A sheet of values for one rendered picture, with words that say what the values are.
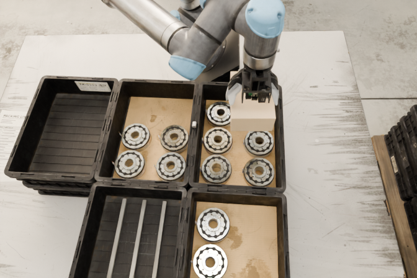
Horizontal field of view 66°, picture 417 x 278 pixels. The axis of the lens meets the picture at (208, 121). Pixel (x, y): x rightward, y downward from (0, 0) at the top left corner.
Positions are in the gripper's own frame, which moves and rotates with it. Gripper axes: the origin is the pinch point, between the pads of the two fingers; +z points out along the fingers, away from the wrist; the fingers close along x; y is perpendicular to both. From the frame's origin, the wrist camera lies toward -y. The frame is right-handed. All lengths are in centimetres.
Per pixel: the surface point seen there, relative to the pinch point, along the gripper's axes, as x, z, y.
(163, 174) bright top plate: -28.3, 24.5, 14.6
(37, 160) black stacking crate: -75, 28, 9
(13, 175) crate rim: -75, 17, 18
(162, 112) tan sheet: -31.2, 27.6, -11.1
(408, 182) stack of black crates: 86, 84, -2
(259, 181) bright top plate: 3.6, 24.1, 17.1
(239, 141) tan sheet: -2.3, 27.5, 1.0
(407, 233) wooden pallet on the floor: 86, 96, 21
